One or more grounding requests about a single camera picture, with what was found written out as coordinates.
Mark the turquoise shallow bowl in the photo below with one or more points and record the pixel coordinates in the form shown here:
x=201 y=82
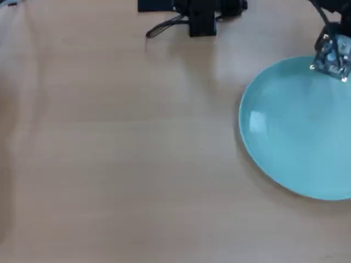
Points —
x=299 y=131

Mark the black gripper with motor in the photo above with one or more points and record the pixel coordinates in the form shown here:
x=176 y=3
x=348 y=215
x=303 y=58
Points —
x=333 y=54

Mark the pale blue object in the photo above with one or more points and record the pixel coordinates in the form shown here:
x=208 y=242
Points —
x=8 y=2

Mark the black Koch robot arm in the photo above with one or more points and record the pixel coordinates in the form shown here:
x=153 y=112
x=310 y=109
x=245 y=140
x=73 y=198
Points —
x=333 y=9

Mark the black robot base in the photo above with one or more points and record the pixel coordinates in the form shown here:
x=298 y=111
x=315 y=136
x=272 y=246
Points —
x=159 y=5

